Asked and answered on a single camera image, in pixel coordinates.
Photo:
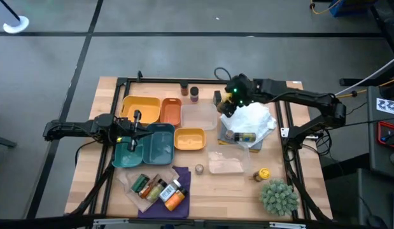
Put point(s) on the large yellow plastic bin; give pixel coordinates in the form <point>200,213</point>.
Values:
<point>149,106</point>

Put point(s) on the orange spice jar black lid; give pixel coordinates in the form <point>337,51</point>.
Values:
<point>174,201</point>

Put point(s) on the blue plastic bin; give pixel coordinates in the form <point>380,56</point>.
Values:
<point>158,146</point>

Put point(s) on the grey side cabinet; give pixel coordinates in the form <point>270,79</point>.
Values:
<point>373,143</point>

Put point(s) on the white round stand base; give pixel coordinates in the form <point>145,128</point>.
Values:
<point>16,25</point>

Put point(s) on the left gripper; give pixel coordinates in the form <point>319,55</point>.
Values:
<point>125,128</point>

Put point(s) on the green artificial succulent plant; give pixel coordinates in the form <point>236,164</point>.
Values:
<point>279,198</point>

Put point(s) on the green plastic bin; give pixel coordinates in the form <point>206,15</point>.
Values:
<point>126,159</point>

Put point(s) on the black stand pole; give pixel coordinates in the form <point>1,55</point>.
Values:
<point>9,10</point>

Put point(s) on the grey board with yellow edge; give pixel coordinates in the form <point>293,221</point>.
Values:
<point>221,137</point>

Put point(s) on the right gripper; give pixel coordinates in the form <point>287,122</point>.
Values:
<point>239,90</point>

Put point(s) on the white metal bracket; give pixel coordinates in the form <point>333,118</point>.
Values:
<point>284,132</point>

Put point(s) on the white label spice jar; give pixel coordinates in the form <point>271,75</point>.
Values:
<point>168,191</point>

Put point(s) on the brown spice jar dark lid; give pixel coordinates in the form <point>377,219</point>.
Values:
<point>184,90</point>

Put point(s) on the small yellow plastic bin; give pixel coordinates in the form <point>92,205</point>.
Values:
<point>189,139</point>

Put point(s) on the black computer mouse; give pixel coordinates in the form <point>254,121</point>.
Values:
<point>376,222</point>

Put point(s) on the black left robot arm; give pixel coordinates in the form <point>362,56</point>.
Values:
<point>72,128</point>

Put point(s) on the yellow-green spice jar black lid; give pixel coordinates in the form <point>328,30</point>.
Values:
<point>155,191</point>

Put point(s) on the black aluminium table frame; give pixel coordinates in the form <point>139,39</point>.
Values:
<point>200,80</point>

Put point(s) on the red framed device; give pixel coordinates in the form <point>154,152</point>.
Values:
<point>379,135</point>

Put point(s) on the small glass jar patterned label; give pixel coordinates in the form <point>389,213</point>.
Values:
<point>199,169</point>

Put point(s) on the white plastic bag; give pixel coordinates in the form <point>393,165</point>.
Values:
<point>250,119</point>

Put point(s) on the blue box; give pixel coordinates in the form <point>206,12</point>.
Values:
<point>346,8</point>

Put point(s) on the slim red orange spice jar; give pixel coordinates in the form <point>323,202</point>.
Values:
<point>145,191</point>

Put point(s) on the purple cloth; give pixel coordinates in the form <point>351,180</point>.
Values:
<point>158,211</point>

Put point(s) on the orange plastic bin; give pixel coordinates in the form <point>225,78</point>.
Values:
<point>170,112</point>

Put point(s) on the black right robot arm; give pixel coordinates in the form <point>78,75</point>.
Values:
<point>305,97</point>

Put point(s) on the spice jar yellow blue label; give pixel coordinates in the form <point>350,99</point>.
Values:
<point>246,137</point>

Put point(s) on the purple spice jar dark lid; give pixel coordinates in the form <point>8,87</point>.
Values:
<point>194,95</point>

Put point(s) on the white printed sticker sheet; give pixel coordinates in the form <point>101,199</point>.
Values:
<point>387,106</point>

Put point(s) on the green spice jar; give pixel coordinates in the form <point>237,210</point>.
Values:
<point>139,184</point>

